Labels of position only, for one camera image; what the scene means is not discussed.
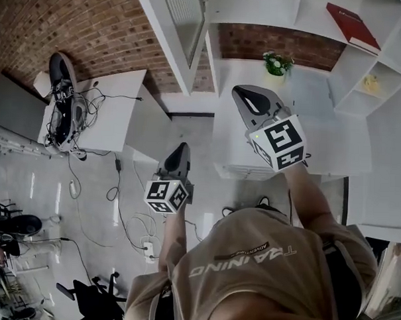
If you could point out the person's shoe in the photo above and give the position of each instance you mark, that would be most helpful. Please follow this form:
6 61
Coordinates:
264 202
227 212

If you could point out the black power adapter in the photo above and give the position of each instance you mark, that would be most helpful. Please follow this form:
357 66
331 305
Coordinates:
117 165

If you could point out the person's left forearm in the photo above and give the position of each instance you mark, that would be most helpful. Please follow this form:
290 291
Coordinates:
173 241

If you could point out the white square power strip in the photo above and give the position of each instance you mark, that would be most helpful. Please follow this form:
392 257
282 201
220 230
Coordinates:
149 251

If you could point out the black round device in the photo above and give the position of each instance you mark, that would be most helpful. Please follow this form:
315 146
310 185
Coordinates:
25 224

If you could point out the red hardcover book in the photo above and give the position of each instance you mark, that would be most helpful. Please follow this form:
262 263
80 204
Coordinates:
354 26

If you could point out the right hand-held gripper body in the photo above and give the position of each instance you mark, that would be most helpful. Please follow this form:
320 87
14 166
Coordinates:
281 143

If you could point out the white slim power strip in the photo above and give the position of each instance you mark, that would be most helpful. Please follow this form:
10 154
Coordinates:
73 188

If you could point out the black office chair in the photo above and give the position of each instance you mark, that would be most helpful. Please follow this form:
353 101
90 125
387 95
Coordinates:
91 300

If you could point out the person's right forearm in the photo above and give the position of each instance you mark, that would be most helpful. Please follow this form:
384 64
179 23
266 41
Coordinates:
310 197

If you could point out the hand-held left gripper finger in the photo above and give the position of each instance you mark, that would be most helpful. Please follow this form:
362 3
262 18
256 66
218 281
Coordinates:
161 169
188 163

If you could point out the pale grey flat box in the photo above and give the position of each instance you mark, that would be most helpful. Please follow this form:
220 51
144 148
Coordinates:
309 94

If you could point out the grey black device bundle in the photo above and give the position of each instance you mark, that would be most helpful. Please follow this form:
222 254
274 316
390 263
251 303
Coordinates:
74 112

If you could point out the person's left shoe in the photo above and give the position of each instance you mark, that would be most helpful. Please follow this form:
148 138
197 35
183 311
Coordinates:
227 212

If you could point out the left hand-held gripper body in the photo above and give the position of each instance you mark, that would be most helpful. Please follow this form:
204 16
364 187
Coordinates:
159 192

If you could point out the person's right shoe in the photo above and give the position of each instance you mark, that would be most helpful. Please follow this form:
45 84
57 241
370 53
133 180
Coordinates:
264 202

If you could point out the white side table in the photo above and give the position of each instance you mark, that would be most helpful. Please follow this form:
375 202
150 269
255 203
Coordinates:
112 119

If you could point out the yellow crumpled cloth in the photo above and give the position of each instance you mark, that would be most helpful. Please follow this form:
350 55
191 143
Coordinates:
371 84

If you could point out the white hutch shelf unit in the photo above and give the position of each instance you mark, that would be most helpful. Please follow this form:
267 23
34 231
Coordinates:
260 9

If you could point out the white flower potted plant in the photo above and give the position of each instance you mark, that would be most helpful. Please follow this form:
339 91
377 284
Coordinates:
277 66

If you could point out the white small carton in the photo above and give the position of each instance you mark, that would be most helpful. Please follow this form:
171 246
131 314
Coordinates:
42 84

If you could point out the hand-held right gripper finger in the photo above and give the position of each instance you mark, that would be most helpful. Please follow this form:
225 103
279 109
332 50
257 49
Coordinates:
273 99
242 113

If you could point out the person's beige printed t-shirt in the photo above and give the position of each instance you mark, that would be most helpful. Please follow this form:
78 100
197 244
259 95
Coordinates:
248 290

